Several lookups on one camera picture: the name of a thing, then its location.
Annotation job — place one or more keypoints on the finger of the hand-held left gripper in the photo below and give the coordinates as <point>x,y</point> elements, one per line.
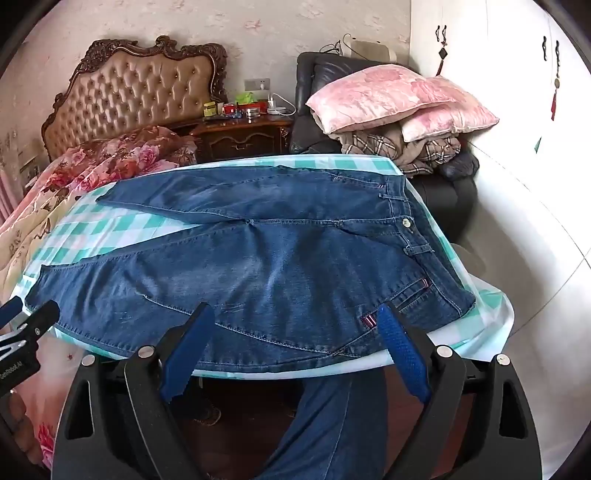
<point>9,308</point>
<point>41,318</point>

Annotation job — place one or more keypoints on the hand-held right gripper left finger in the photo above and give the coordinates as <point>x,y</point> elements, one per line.
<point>184,355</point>

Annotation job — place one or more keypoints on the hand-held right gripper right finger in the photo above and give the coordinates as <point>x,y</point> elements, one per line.
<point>401,350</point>

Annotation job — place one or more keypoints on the blue denim pants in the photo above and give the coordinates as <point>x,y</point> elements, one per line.
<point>277,258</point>

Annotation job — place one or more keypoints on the person's left hand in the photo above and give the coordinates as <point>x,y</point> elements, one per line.
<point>16,424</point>

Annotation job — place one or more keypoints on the brown slipper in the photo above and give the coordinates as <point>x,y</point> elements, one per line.
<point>207,410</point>

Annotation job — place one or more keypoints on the pale floral bed sheet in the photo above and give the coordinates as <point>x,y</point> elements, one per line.
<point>32,240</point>

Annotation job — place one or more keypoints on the pink striped curtain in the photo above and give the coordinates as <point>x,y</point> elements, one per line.
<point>9,198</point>

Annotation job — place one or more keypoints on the green checked table cover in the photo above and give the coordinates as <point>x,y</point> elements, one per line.
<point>138,226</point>

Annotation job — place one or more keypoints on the red floral quilt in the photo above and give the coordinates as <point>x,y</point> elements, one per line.
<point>138,150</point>

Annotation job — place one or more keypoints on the plaid blanket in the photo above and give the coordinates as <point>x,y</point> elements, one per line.
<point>369,145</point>

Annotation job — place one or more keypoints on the dark wooden nightstand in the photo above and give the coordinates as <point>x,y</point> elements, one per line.
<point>240,138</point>

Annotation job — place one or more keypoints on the black leather armchair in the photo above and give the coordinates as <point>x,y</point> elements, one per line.
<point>314,134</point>

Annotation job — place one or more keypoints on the pink floral pillow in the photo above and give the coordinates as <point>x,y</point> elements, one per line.
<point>452,117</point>
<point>369,97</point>

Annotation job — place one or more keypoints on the tufted leather carved headboard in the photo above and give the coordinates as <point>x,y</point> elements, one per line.
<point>134,92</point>

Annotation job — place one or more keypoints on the yellow box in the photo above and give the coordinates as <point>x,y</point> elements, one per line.
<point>210,109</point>

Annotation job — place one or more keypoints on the red box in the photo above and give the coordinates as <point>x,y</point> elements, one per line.
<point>230,109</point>

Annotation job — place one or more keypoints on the white power strip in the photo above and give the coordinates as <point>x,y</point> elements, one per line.
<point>278,110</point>

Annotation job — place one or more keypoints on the green plastic bag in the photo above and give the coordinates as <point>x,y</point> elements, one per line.
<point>246,98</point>

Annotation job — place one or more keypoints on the red hanging tassel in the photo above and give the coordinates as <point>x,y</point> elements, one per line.
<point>555,99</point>

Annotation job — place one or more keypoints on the black hanging ornament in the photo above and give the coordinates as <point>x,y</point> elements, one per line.
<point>443,55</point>

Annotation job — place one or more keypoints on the white wardrobe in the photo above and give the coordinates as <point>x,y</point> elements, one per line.
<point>508,69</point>

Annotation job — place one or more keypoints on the beige cushion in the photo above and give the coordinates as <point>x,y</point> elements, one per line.
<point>369,50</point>

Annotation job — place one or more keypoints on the wall socket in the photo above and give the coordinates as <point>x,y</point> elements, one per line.
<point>257,85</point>

